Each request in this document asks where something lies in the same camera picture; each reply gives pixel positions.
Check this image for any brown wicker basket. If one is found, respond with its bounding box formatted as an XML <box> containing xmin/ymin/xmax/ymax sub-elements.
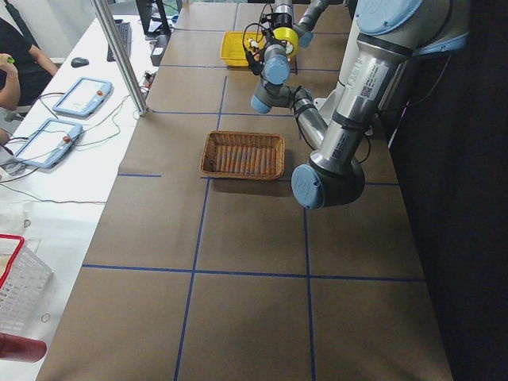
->
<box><xmin>200</xmin><ymin>131</ymin><xmax>285</xmax><ymax>181</ymax></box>

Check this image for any teach pendant tablet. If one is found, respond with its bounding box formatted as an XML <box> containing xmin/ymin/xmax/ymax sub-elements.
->
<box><xmin>52</xmin><ymin>77</ymin><xmax>113</xmax><ymax>118</ymax></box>
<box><xmin>14</xmin><ymin>118</ymin><xmax>83</xmax><ymax>169</ymax></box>

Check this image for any black computer mouse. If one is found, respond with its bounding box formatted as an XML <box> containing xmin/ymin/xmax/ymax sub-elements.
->
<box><xmin>71</xmin><ymin>57</ymin><xmax>89</xmax><ymax>68</ymax></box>

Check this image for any yellow tape roll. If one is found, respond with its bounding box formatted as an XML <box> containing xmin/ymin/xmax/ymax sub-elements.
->
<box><xmin>274</xmin><ymin>27</ymin><xmax>299</xmax><ymax>58</ymax></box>

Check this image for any black monitor stand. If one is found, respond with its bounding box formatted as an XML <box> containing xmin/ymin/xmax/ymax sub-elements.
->
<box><xmin>136</xmin><ymin>0</ymin><xmax>171</xmax><ymax>40</ymax></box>

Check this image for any aluminium frame post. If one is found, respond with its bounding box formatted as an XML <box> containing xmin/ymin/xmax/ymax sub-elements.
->
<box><xmin>91</xmin><ymin>0</ymin><xmax>148</xmax><ymax>117</ymax></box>

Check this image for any seated person in black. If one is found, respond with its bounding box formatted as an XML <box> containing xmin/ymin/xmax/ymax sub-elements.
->
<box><xmin>1</xmin><ymin>19</ymin><xmax>59</xmax><ymax>111</ymax></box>

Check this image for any black keyboard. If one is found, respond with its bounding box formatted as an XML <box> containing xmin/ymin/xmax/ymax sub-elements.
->
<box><xmin>106</xmin><ymin>21</ymin><xmax>132</xmax><ymax>62</ymax></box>

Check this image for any lower teach pendant tablet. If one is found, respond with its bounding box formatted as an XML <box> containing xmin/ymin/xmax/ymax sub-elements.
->
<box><xmin>14</xmin><ymin>118</ymin><xmax>83</xmax><ymax>169</ymax></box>

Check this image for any upper teach pendant tablet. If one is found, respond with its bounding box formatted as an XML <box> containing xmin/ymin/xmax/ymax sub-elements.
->
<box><xmin>52</xmin><ymin>77</ymin><xmax>113</xmax><ymax>118</ymax></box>

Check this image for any red cylinder object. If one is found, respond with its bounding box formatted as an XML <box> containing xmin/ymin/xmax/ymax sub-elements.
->
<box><xmin>1</xmin><ymin>333</ymin><xmax>47</xmax><ymax>363</ymax></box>

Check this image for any yellow woven basket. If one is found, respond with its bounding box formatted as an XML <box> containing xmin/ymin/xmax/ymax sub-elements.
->
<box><xmin>220</xmin><ymin>30</ymin><xmax>293</xmax><ymax>68</ymax></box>

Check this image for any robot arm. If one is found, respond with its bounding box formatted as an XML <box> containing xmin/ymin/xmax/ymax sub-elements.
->
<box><xmin>251</xmin><ymin>1</ymin><xmax>471</xmax><ymax>209</ymax></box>
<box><xmin>271</xmin><ymin>0</ymin><xmax>329</xmax><ymax>48</ymax></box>

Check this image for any white plastic crate red rim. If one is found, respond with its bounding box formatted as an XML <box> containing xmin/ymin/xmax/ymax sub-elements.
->
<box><xmin>1</xmin><ymin>234</ymin><xmax>52</xmax><ymax>334</ymax></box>

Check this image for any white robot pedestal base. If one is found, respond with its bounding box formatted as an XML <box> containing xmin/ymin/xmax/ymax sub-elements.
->
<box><xmin>314</xmin><ymin>24</ymin><xmax>359</xmax><ymax>124</ymax></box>

